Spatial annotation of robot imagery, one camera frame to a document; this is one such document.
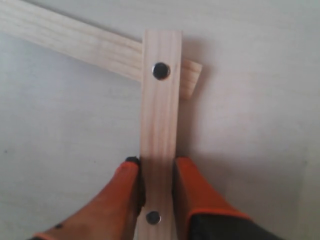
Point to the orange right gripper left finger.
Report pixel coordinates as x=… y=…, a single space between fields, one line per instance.
x=111 y=215

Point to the wooden stick with holes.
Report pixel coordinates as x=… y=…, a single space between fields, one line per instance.
x=160 y=83

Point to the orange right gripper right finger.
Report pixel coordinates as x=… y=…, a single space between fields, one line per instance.
x=201 y=213

